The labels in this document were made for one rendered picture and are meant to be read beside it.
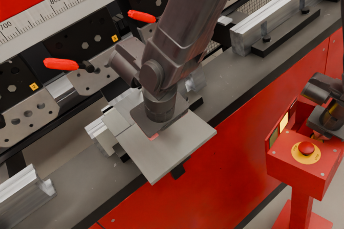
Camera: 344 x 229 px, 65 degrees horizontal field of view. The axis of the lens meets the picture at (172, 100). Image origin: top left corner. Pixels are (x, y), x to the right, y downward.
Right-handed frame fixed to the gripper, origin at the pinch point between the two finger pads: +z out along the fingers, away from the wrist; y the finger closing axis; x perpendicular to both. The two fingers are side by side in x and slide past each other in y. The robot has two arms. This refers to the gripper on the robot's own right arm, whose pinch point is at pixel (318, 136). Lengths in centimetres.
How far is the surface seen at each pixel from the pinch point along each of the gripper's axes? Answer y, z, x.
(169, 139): 26.6, -20.8, 35.1
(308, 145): 1.5, -7.9, 9.5
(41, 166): 141, 116, 67
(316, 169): -3.1, -6.2, 13.4
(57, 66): 48, -38, 42
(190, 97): 35.7, -8.0, 16.0
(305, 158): 0.3, -5.3, 11.9
